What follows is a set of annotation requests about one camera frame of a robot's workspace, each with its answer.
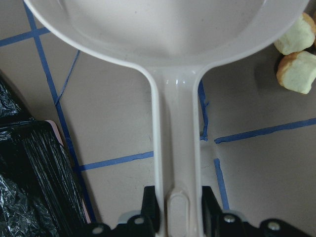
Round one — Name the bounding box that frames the bin with black trash bag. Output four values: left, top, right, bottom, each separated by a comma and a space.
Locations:
0, 75, 87, 237

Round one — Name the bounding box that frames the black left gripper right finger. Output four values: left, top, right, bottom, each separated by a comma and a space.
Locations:
202, 186, 222, 232

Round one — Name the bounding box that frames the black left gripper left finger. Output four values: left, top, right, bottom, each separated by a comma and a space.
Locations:
141, 186, 160, 229

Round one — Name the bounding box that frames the torn bread piece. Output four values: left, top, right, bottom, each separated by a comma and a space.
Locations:
276, 51, 316, 94
274, 12, 316, 55

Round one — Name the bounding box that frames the cream plastic dustpan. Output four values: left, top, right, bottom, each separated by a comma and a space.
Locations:
26, 0, 308, 237

